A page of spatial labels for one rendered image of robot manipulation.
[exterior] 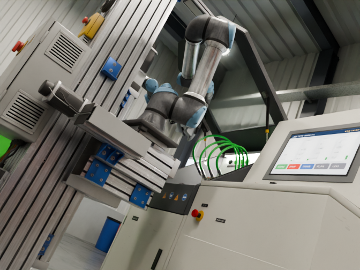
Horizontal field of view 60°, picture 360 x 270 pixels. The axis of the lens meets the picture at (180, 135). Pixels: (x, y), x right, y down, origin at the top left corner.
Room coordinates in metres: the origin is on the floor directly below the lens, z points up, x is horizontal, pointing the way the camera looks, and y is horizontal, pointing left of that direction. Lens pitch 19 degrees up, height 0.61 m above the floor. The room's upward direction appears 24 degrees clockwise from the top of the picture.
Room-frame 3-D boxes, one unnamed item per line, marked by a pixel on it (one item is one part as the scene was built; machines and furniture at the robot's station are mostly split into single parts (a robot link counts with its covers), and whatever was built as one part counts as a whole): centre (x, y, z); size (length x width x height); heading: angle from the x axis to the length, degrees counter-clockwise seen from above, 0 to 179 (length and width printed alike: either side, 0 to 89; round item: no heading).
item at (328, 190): (1.27, -0.45, 0.96); 0.70 x 0.22 x 0.03; 26
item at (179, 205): (1.86, -0.06, 0.87); 0.62 x 0.04 x 0.16; 26
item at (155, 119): (1.38, 0.14, 1.09); 0.15 x 0.15 x 0.10
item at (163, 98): (1.38, 0.13, 1.20); 0.13 x 0.12 x 0.14; 81
